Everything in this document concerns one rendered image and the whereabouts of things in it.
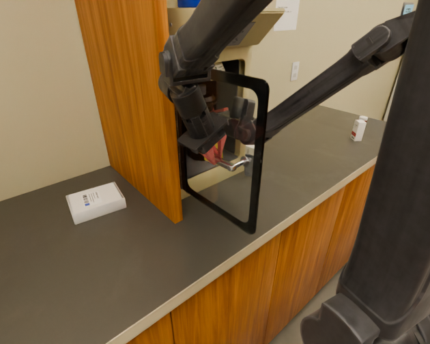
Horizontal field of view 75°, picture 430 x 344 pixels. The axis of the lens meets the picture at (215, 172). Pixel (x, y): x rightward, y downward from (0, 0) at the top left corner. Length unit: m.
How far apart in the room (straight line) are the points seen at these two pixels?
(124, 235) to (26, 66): 0.62
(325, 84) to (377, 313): 0.55
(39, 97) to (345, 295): 1.05
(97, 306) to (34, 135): 0.67
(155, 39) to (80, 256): 0.58
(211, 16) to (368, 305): 0.34
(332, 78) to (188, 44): 0.38
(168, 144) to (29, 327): 0.49
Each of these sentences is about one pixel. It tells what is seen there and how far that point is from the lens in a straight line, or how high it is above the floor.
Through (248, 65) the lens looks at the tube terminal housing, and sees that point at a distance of 0.99.
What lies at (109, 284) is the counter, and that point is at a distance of 0.76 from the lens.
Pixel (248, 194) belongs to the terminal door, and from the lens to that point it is 0.69.
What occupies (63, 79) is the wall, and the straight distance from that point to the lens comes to 1.14.
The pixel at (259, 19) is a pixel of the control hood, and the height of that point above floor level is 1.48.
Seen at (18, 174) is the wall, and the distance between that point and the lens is 1.21.
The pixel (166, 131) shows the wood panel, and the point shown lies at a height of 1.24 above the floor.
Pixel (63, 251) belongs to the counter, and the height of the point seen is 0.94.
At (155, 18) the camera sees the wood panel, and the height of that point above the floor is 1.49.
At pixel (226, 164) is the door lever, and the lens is 0.63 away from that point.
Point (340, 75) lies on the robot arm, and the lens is 0.72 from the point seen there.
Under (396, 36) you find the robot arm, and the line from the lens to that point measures 0.69.
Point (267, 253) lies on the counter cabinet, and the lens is 1.00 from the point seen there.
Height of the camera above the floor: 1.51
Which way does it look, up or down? 30 degrees down
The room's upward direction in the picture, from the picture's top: straight up
